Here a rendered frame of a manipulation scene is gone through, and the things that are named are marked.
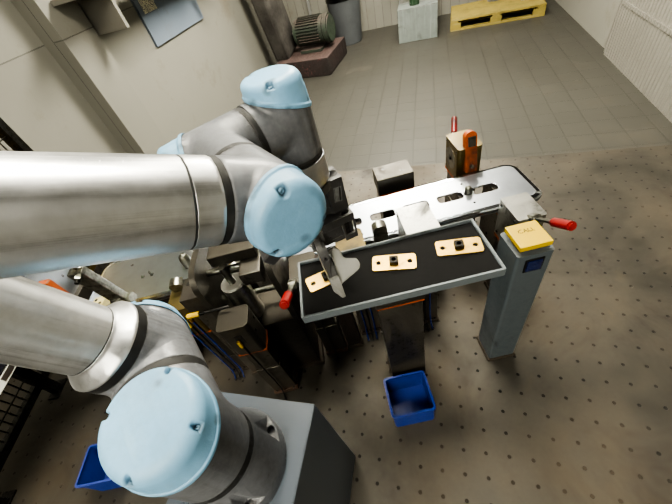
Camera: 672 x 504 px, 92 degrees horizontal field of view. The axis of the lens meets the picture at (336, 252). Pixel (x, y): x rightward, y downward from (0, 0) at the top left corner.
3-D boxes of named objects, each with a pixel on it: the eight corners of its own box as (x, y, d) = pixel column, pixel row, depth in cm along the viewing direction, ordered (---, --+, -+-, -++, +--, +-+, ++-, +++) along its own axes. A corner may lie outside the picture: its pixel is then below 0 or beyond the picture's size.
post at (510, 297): (501, 331, 96) (535, 223, 64) (514, 355, 90) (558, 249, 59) (476, 337, 96) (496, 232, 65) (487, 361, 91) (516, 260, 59)
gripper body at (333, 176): (360, 239, 55) (346, 180, 46) (314, 260, 54) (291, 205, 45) (342, 215, 60) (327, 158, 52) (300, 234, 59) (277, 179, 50)
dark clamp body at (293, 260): (344, 326, 109) (315, 249, 81) (350, 359, 100) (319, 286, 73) (324, 331, 109) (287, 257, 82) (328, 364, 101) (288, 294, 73)
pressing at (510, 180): (508, 159, 103) (508, 155, 102) (550, 201, 87) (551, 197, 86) (107, 264, 111) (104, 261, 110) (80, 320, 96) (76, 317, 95)
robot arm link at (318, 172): (279, 180, 42) (265, 154, 48) (290, 207, 45) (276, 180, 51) (331, 157, 43) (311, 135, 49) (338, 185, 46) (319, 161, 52)
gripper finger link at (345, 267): (372, 288, 55) (351, 239, 53) (341, 304, 54) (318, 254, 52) (367, 285, 58) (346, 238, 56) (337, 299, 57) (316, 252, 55)
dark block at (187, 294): (267, 351, 108) (203, 273, 78) (267, 371, 103) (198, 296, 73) (253, 354, 109) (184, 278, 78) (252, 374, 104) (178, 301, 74)
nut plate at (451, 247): (479, 237, 62) (480, 232, 61) (484, 251, 60) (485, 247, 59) (434, 242, 64) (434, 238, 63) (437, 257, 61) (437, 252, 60)
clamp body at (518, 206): (504, 278, 108) (527, 191, 82) (524, 308, 99) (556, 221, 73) (482, 284, 108) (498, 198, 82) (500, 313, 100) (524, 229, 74)
